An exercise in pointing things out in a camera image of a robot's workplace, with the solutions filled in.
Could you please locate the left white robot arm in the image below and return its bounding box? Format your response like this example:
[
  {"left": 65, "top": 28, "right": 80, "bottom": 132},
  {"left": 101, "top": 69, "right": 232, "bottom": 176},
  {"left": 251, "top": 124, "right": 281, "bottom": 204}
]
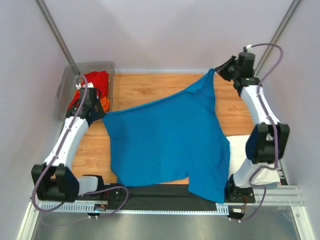
[{"left": 31, "top": 83, "right": 106, "bottom": 203}]

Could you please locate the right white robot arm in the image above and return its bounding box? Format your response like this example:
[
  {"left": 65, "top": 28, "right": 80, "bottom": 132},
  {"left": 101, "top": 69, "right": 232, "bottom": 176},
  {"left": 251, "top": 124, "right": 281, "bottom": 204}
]
[{"left": 215, "top": 49, "right": 290, "bottom": 203}]

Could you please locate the orange t shirt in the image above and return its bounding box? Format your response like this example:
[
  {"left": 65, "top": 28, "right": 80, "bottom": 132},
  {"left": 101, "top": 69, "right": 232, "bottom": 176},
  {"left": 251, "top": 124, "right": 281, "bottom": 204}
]
[{"left": 100, "top": 96, "right": 110, "bottom": 113}]

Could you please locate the red t shirt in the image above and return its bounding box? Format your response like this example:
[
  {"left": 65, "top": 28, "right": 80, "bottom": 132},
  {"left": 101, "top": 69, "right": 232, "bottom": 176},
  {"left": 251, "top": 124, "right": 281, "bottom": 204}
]
[{"left": 67, "top": 70, "right": 110, "bottom": 111}]

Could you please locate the clear plastic bin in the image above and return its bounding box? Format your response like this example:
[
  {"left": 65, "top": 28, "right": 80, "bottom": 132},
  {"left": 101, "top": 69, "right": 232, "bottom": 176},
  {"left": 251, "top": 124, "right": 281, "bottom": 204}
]
[{"left": 53, "top": 61, "right": 115, "bottom": 122}]

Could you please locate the folded white t shirt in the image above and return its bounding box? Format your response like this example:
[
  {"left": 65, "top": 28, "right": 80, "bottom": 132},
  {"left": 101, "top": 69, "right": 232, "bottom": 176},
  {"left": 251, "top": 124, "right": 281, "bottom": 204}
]
[{"left": 226, "top": 135, "right": 280, "bottom": 185}]

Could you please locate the folded light blue t shirt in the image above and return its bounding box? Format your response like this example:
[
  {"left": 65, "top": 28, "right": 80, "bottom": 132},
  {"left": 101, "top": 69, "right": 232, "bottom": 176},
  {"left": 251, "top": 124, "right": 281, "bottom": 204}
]
[{"left": 251, "top": 182, "right": 278, "bottom": 189}]

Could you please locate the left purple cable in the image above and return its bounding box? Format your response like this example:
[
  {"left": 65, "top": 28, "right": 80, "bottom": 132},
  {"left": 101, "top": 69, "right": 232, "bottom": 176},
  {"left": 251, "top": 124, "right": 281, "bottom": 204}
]
[{"left": 31, "top": 73, "right": 130, "bottom": 221}]

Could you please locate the purple cable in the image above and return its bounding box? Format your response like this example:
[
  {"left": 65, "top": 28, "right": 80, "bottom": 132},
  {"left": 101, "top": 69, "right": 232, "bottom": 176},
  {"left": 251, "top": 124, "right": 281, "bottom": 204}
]
[
  {"left": 31, "top": 73, "right": 130, "bottom": 221},
  {"left": 227, "top": 43, "right": 284, "bottom": 224}
]

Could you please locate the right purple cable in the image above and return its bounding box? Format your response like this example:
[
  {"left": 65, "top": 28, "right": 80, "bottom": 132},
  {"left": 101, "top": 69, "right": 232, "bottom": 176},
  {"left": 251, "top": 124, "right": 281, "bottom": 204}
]
[{"left": 227, "top": 43, "right": 284, "bottom": 224}]

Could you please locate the right aluminium frame post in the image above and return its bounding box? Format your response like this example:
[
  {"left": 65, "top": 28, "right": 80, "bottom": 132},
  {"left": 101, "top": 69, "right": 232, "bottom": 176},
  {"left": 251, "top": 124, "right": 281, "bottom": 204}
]
[{"left": 255, "top": 0, "right": 303, "bottom": 74}]

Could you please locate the aluminium frame post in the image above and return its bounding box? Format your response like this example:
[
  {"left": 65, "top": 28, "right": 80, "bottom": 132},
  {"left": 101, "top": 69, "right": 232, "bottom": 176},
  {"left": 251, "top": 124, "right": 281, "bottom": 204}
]
[
  {"left": 255, "top": 0, "right": 303, "bottom": 74},
  {"left": 35, "top": 0, "right": 80, "bottom": 76}
]

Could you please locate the slotted grey cable duct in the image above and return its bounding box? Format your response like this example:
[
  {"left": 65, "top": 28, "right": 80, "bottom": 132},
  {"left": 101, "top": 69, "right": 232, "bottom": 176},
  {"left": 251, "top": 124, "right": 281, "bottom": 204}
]
[{"left": 39, "top": 201, "right": 107, "bottom": 213}]

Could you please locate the left aluminium frame post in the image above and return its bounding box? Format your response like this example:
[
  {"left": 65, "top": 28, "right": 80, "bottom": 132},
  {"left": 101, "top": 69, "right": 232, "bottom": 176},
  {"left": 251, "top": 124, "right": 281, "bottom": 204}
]
[{"left": 35, "top": 0, "right": 80, "bottom": 76}]

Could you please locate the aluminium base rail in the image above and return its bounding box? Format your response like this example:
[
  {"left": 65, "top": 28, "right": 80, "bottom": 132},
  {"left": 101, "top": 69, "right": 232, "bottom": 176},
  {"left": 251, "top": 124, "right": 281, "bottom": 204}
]
[{"left": 252, "top": 185, "right": 305, "bottom": 207}]

